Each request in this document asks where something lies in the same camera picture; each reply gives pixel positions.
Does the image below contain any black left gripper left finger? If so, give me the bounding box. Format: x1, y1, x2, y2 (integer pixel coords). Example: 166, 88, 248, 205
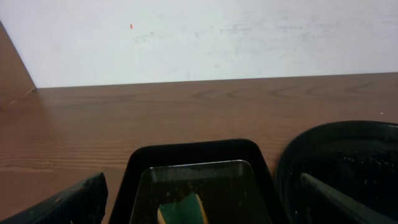
1, 172, 108, 224

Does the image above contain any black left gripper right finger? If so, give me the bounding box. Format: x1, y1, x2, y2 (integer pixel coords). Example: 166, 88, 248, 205
301, 173, 397, 224

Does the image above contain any yellow green sponge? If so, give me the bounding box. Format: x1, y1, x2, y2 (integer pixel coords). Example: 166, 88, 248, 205
157, 193, 209, 224

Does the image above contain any black round tray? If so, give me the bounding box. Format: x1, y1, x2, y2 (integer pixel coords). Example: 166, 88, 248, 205
275, 121, 397, 223

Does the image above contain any black rectangular tray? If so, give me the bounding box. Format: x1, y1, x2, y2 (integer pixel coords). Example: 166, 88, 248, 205
109, 139, 288, 223

